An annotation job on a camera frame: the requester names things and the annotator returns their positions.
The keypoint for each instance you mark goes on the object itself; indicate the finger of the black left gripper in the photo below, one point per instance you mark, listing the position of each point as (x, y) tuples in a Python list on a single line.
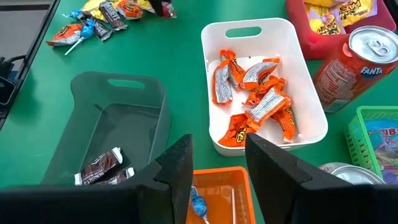
[(157, 6)]

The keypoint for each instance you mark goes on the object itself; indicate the orange Fanta can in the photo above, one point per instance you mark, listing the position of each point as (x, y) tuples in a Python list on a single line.
[(342, 81)]

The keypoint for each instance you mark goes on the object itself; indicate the Hershey's chocolate bar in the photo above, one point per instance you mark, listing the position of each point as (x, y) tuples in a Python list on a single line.
[(99, 165), (113, 15), (101, 31), (119, 177)]

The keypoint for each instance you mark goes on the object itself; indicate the white plastic bin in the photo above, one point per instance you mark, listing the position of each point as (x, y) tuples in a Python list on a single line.
[(214, 37)]

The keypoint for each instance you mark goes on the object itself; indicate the blue lollipop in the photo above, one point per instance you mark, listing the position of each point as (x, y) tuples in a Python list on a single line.
[(88, 29), (73, 14), (199, 205)]

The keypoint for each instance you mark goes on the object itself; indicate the red plastic bin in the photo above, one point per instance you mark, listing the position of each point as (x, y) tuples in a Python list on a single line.
[(311, 46)]

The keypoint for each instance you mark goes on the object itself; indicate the silver diet soda can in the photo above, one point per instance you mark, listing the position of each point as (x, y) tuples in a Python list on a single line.
[(354, 175)]

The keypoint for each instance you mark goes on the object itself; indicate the orange Reese's candy pack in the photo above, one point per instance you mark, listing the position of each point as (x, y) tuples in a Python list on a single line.
[(236, 133), (234, 67), (267, 107), (259, 71), (63, 34), (222, 87), (287, 124), (130, 9), (275, 84)]

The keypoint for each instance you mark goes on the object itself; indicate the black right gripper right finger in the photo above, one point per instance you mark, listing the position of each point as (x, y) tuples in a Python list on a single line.
[(270, 180)]

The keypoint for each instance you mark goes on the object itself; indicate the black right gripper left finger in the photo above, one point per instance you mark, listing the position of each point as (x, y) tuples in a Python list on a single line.
[(177, 174)]

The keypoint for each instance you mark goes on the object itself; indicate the orange plastic basket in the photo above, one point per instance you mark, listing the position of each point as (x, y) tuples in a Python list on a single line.
[(242, 199)]

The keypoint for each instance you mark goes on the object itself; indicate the red strawberry candy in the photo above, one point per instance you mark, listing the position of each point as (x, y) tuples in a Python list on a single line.
[(169, 11)]

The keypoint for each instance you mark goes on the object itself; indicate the blue Haribo candy pack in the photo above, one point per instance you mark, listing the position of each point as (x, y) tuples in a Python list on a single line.
[(384, 146)]

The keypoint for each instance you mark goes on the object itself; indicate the grey translucent plastic bin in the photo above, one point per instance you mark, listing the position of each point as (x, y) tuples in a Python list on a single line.
[(93, 102)]

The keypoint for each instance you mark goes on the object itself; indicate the green plastic basket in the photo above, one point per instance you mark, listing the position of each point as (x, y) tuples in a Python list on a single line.
[(357, 140)]

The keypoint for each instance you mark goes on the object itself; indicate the yellow Sour Patch pack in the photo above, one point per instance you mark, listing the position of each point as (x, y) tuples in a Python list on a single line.
[(326, 23), (357, 11), (320, 3), (142, 3), (91, 7)]

